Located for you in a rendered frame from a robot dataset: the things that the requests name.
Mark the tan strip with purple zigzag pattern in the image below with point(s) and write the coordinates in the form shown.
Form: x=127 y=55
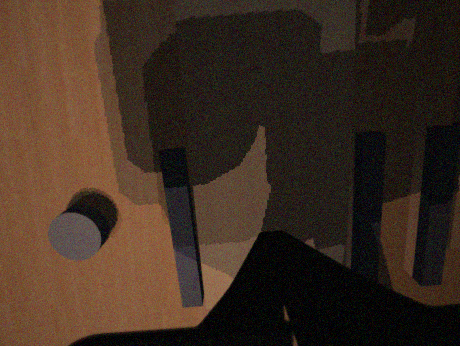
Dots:
x=453 y=238

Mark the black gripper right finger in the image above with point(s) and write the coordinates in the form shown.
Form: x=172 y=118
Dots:
x=328 y=304

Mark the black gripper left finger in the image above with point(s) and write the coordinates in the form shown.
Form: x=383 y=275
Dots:
x=250 y=313

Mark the grey cylinder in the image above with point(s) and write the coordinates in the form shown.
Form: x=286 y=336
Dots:
x=79 y=232

